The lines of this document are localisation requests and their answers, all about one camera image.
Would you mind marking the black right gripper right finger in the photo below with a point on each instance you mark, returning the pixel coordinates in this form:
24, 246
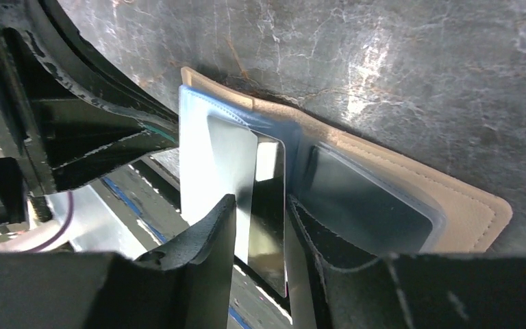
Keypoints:
334, 284

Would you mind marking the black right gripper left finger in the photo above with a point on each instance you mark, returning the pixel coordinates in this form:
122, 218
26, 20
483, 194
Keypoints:
184, 283

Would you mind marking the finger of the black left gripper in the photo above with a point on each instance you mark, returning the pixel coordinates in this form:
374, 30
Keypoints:
67, 115

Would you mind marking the cream leather card holder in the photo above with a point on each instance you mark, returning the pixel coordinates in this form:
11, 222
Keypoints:
474, 218

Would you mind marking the black credit card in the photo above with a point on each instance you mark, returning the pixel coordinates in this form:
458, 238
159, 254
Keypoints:
249, 165
365, 208

